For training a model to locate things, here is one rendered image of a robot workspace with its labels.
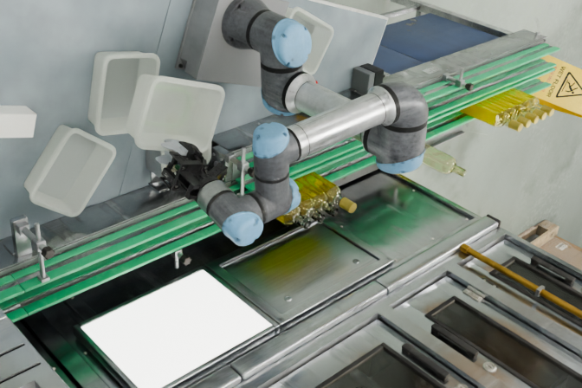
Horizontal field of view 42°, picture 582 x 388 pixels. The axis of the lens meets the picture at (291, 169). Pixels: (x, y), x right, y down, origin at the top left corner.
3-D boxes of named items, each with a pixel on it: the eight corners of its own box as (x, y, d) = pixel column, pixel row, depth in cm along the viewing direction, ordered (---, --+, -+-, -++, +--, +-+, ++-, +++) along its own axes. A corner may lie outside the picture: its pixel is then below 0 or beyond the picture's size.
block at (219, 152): (209, 174, 237) (223, 184, 232) (210, 147, 232) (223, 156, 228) (218, 171, 239) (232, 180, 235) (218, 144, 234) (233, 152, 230)
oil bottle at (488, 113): (455, 110, 310) (514, 136, 293) (457, 97, 307) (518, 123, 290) (463, 106, 313) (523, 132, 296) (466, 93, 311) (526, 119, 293)
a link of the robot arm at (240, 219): (267, 238, 164) (234, 255, 160) (237, 209, 171) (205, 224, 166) (268, 212, 159) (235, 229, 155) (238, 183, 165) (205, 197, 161)
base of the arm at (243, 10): (227, -8, 207) (251, 3, 201) (268, -4, 218) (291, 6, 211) (216, 46, 212) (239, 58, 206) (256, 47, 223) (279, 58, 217)
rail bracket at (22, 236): (3, 250, 200) (45, 294, 186) (-4, 197, 192) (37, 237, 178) (22, 244, 203) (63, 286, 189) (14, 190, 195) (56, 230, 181)
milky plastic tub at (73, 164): (10, 187, 199) (26, 201, 194) (55, 113, 199) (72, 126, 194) (61, 206, 213) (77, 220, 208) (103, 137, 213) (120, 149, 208)
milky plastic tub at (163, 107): (132, 63, 173) (154, 74, 168) (206, 76, 190) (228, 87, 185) (113, 135, 177) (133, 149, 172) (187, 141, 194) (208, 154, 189)
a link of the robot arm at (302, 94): (282, 45, 215) (439, 115, 183) (283, 92, 224) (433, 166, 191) (250, 59, 209) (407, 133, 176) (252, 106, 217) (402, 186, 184)
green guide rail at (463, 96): (235, 181, 236) (251, 191, 231) (235, 178, 235) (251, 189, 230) (539, 60, 342) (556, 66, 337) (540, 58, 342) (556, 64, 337)
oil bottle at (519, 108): (472, 103, 317) (531, 128, 300) (474, 90, 314) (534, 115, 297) (480, 100, 320) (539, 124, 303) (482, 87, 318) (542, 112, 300)
